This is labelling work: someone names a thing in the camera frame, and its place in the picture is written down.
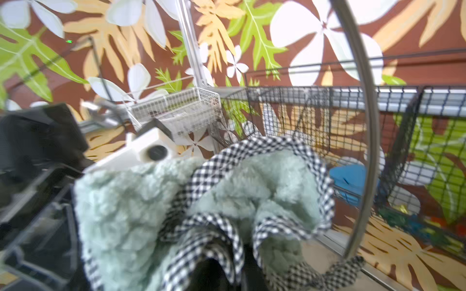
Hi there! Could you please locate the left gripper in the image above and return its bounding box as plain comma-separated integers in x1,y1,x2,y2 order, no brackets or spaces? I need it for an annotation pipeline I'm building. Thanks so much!
1,165,91,291

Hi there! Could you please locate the grey-green cloth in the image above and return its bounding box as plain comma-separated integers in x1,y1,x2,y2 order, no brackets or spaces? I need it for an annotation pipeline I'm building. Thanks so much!
74,137,365,291

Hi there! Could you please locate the glass pot lid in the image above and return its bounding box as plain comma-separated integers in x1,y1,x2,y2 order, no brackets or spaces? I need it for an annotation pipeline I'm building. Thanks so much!
0,0,381,261

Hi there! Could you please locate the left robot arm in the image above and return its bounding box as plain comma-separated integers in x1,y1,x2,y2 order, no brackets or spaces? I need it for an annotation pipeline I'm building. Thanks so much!
1,103,91,291

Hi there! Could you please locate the blue object in basket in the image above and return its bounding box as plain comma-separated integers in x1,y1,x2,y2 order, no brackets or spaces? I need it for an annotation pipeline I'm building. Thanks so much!
329,164,366,207

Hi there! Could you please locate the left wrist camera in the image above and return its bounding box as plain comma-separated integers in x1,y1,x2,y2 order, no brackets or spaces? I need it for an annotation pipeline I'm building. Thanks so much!
84,127,178,174

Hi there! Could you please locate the white wire basket left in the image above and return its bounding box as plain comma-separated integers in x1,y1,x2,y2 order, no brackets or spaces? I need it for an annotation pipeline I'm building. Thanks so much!
127,87,222,135

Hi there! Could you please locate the black wire basket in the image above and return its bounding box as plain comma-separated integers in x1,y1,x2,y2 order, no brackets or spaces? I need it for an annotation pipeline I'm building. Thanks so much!
214,48,466,259

